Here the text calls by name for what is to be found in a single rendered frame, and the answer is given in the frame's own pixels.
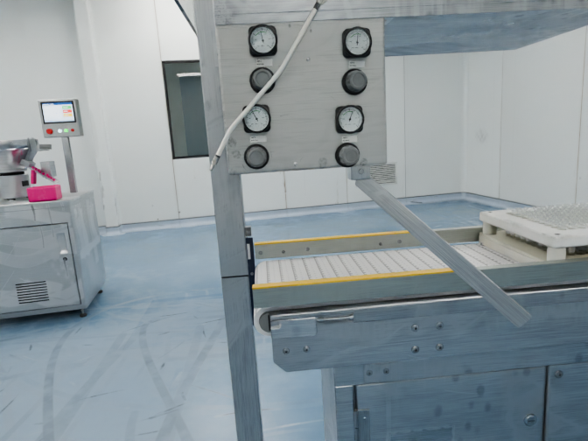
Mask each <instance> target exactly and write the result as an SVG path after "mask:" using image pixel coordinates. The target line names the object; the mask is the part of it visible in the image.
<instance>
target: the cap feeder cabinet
mask: <svg viewBox="0 0 588 441"><path fill-rule="evenodd" d="M9 200H10V199H0V319H9V318H16V317H23V316H31V315H38V314H45V313H52V312H65V311H72V310H79V309H81V311H82V314H80V317H81V318H83V317H86V316H87V314H86V313H85V312H84V309H86V308H88V306H89V305H90V303H91V302H92V300H93V299H94V298H95V296H96V294H97V293H102V290H101V287H102V286H103V285H104V284H105V279H106V273H105V267H104V261H103V255H102V245H101V239H100V233H99V227H98V221H97V215H96V210H95V199H94V190H85V191H78V192H73V193H70V192H63V193H62V198H61V199H57V200H52V201H41V202H29V200H28V198H26V197H23V198H16V200H13V201H9Z"/></svg>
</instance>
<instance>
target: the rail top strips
mask: <svg viewBox="0 0 588 441"><path fill-rule="evenodd" d="M407 233H409V231H407V230H403V231H393V232H381V233H371V234H349V235H338V236H327V237H315V238H304V239H293V240H281V241H260V242H255V244H254V245H265V244H277V243H287V242H308V241H320V240H331V239H342V238H354V237H364V236H376V235H397V234H407ZM451 272H454V271H453V270H452V269H450V268H442V269H423V270H412V271H402V272H392V273H381V274H371V275H361V276H341V277H331V278H320V279H310V280H299V281H289V282H279V283H259V284H252V290H257V289H268V288H277V287H288V286H298V285H308V284H328V283H338V282H348V281H359V280H369V279H379V278H390V277H409V276H420V275H429V274H440V273H451Z"/></svg>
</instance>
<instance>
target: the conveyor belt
mask: <svg viewBox="0 0 588 441"><path fill-rule="evenodd" d="M452 247H454V248H455V249H456V250H457V251H458V252H459V253H460V254H461V255H462V256H463V257H465V258H466V259H467V260H468V261H469V262H470V263H472V264H473V265H474V266H475V267H480V266H491V265H501V264H511V263H520V262H517V261H515V260H513V259H511V258H509V257H507V256H505V255H503V254H501V253H499V252H497V251H495V250H493V249H491V248H488V247H486V246H481V245H480V243H474V244H464V245H453V246H452ZM442 268H449V267H448V266H447V265H446V264H445V263H443V262H442V261H441V260H440V259H439V258H438V257H437V256H435V255H434V254H433V253H432V252H431V251H430V250H428V249H427V248H411V249H400V250H389V251H378V252H367V253H357V254H346V255H325V256H314V257H304V258H293V259H283V260H271V261H264V262H260V263H259V264H258V265H257V266H256V268H255V284H268V283H279V282H289V281H299V280H310V279H320V278H331V277H350V276H361V275H371V274H381V273H392V272H402V271H412V270H433V269H442ZM581 283H588V279H584V280H573V281H563V282H554V283H534V284H524V285H515V286H505V287H500V288H501V289H502V290H512V289H522V288H532V287H542V286H551V285H561V284H581ZM474 292H477V291H476V290H456V291H446V292H436V293H426V294H416V295H406V296H396V297H378V298H368V299H357V300H347V301H338V302H328V303H317V304H299V305H289V306H278V307H269V308H259V309H255V308H254V326H255V329H256V330H257V331H258V332H259V333H260V334H262V335H265V336H271V332H265V331H264V330H263V329H262V328H261V327H260V325H259V318H260V316H261V315H262V314H263V313H264V312H268V311H277V310H279V311H280V312H284V311H292V309H297V308H307V307H317V306H327V305H346V304H356V303H366V302H375V301H385V300H395V299H405V298H424V297H434V296H443V295H453V294H464V293H474Z"/></svg>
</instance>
